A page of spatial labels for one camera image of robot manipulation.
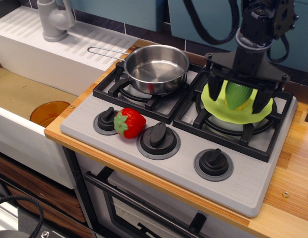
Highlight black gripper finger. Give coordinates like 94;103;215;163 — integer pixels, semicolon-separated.
252;88;275;114
208;73;224;101

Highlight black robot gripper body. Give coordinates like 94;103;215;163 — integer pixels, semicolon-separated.
205;47;290;90

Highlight green yellow toy corncob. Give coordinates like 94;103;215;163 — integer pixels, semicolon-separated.
225;81;253;110

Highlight red toy strawberry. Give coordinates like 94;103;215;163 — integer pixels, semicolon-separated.
114;108;146;139

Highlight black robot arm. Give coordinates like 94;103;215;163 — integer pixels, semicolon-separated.
205;0;298;114

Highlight light green plate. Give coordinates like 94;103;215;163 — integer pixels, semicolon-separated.
201;80;274;124

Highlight stainless steel pan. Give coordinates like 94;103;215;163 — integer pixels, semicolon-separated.
87;44;190;96

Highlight black middle stove knob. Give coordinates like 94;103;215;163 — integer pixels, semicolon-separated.
137;122;181;160

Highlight black stove knob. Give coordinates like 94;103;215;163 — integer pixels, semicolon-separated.
93;107;119;136
137;122;181;160
193;148;234;182

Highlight black right stove knob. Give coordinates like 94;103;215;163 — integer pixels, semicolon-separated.
193;148;234;182

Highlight grey toy stove top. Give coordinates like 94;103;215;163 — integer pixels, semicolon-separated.
60;94;291;217

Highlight black left stove knob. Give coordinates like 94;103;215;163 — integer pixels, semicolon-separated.
93;107;119;136

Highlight black right burner grate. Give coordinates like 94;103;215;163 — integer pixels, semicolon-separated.
173;68;297;162

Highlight black burner grate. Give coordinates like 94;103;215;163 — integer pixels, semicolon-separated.
173;68;297;162
93;62;203;124

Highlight teal cabinet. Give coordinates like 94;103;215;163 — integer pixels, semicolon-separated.
70;0;308;73

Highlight black left burner grate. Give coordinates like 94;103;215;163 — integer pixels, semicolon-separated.
93;62;203;124

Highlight grey toy faucet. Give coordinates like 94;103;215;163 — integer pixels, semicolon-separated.
37;0;75;42

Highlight white toy sink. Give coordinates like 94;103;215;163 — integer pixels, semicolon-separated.
0;6;136;189

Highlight wooden drawer fronts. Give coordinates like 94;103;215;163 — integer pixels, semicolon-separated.
0;152;93;238

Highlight black braided cable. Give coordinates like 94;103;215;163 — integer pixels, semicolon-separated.
183;0;241;46

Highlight oven door with black handle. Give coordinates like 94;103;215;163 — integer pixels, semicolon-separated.
84;167;250;238

